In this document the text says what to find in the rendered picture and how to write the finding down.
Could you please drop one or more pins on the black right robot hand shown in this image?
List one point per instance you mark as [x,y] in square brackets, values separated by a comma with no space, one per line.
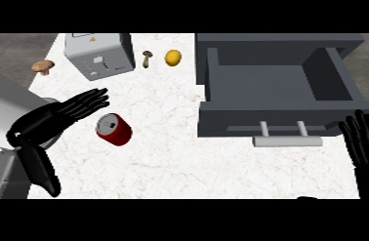
[358,140]

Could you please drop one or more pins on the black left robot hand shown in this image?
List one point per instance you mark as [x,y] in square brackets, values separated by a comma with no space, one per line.
[47,118]

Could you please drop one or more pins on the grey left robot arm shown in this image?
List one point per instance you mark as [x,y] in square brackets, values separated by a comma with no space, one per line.
[17,128]

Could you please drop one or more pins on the red can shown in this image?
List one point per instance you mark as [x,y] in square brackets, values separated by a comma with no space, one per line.
[115,129]

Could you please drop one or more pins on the dark grey open drawer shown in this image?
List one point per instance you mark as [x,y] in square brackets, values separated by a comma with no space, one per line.
[281,98]

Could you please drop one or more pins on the large brown mushroom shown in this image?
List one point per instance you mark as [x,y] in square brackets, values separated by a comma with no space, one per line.
[44,66]

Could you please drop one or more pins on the grey toaster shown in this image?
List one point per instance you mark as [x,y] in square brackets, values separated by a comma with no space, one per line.
[98,54]

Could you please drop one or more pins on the small brown mushroom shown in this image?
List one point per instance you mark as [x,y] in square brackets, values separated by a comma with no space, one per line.
[147,57]

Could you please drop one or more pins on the yellow lemon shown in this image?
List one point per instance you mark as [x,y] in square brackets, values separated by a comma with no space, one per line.
[174,57]

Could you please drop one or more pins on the dark grey cabinet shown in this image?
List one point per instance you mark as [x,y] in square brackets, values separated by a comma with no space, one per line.
[278,45]

